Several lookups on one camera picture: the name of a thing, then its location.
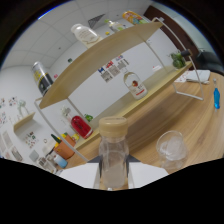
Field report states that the tall clear bottle wooden lid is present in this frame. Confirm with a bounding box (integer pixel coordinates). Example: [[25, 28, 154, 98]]
[[98, 116, 130, 190]]

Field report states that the blue liquid glass bottle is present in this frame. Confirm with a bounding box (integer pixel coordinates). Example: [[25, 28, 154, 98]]
[[213, 78, 222, 110]]

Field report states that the white milk bottle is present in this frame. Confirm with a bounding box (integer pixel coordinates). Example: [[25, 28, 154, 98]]
[[70, 23, 104, 49]]

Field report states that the glass cup with ice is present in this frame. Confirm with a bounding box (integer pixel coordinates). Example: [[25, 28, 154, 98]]
[[155, 130, 188, 174]]

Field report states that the orange basket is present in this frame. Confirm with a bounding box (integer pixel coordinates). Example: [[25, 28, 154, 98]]
[[53, 133, 77, 160]]

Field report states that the red liquid glass bottle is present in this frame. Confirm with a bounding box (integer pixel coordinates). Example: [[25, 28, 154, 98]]
[[68, 111, 94, 140]]

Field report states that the green potted plant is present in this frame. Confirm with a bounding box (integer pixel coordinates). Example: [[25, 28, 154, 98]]
[[83, 113, 94, 123]]

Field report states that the clear bottle red label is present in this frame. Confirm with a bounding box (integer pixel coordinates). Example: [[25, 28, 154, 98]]
[[123, 68, 149, 101]]

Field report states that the black silver snack bag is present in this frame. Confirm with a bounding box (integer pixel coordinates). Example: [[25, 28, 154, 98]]
[[31, 61, 54, 98]]

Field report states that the white pouch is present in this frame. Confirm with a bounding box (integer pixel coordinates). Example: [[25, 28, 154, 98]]
[[186, 69, 212, 84]]

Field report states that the glass jar of limes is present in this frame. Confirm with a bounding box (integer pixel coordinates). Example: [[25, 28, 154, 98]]
[[169, 49, 187, 70]]

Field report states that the two-tier wooden shelf rack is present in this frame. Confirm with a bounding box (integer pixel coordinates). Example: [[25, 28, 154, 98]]
[[33, 16, 205, 163]]

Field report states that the dark wooden muddler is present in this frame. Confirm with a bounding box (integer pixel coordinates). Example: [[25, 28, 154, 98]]
[[179, 49, 193, 58]]

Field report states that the black chair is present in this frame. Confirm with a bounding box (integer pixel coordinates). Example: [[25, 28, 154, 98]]
[[194, 49, 224, 76]]

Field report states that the brown door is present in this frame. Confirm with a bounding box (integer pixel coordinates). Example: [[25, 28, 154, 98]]
[[143, 4, 201, 51]]

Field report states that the green-cap clear bottle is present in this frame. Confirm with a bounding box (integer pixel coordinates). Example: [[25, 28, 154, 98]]
[[104, 19, 126, 33]]

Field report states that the wooden wall shelf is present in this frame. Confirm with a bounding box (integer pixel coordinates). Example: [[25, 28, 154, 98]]
[[12, 111, 37, 133]]

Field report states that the blue header wall poster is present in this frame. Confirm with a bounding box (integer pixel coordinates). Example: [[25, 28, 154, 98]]
[[98, 67, 114, 84]]

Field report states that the red header wall poster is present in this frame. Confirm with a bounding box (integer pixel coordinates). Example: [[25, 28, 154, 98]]
[[105, 60, 122, 77]]

